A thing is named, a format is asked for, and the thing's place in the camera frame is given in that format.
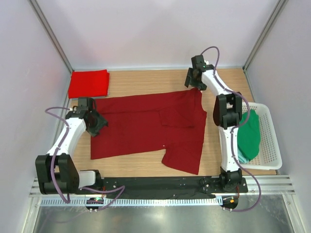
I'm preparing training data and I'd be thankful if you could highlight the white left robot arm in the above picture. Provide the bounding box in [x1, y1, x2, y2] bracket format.
[35, 97, 108, 196]

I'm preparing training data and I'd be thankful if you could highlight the dark red t shirt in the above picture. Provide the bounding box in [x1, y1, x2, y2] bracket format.
[90, 88, 207, 175]

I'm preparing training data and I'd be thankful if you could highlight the white slotted cable duct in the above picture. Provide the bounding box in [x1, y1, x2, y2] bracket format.
[40, 197, 223, 207]

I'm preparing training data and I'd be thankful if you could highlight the green t shirt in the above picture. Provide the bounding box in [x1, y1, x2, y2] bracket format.
[237, 109, 261, 161]

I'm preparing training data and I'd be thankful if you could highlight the aluminium frame rail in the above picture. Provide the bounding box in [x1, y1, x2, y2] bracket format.
[29, 175, 296, 198]

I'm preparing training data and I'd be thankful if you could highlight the folded bright red t shirt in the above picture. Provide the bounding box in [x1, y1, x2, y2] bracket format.
[68, 69, 110, 99]

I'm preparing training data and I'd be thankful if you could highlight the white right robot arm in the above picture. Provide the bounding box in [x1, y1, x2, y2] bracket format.
[185, 55, 242, 192]

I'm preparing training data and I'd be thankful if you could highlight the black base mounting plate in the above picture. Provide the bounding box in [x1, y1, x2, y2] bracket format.
[91, 176, 248, 200]

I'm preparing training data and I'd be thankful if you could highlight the light teal t shirt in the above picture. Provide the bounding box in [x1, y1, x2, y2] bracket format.
[238, 151, 250, 164]

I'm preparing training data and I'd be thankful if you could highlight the white plastic basket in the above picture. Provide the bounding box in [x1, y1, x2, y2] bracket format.
[242, 102, 282, 170]

